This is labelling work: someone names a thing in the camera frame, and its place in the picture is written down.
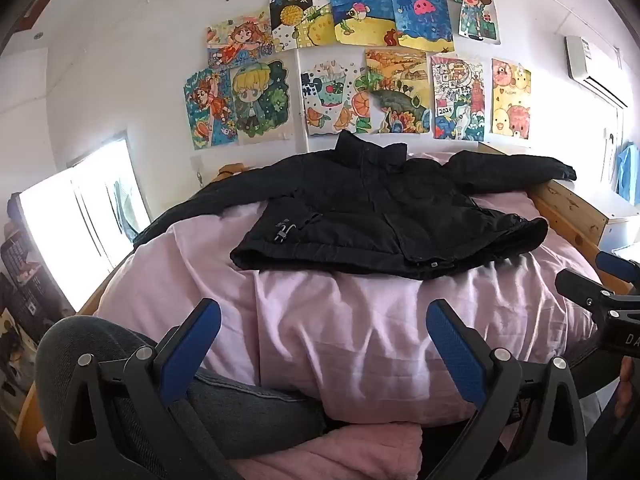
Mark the white air conditioner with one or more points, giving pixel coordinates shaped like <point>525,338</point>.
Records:
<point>590,62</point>

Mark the white wall hook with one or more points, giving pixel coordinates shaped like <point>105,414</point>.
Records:
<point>199,176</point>

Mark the orange-haired girl drawing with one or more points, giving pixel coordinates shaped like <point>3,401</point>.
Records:
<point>240,40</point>

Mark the swimming girl drawing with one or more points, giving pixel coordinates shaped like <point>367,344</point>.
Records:
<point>210,110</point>

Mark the blue fish drawing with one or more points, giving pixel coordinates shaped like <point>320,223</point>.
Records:
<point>360,10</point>

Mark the yellow pink animals drawing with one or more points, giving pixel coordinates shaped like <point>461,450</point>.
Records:
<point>511,97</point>

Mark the bright window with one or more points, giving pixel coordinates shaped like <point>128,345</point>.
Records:
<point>75,220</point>

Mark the person's leg in grey jeans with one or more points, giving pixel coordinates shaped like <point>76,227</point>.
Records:
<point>250,410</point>

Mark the black padded jacket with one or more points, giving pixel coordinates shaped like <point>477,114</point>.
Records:
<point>375,200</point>

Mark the person's right hand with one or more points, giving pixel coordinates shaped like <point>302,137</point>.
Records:
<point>627,385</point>

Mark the white wall conduit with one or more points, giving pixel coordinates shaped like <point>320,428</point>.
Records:
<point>295,90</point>

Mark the orange fruit juice drawing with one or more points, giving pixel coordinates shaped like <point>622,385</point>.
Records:
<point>335,95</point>

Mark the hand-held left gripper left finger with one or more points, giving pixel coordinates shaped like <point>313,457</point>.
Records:
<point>192,345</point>

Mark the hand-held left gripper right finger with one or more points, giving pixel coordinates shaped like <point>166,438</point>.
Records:
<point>450,345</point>

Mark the city buildings drawing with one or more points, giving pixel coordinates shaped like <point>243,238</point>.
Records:
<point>457,97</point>

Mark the green hill landscape drawing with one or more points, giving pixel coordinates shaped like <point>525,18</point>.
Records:
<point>400,90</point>

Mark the black and yellow moon drawing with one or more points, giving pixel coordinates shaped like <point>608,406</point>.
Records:
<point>300,17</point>

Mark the pink duvet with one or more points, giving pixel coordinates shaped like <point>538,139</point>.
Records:
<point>350,330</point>

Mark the pink fluffy blanket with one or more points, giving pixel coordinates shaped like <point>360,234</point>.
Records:
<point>350,450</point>

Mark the red-haired figure drawing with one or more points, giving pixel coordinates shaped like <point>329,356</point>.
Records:
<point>472,7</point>

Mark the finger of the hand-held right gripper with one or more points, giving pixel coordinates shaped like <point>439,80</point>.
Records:
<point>575,285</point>
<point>612,262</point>

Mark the blue hanging cloth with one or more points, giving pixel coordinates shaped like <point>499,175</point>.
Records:
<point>630,175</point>

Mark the pink jellyfish drawing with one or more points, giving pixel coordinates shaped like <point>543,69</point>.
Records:
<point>422,15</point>

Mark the blond boy drawing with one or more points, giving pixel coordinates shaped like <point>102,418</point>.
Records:
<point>260,100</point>

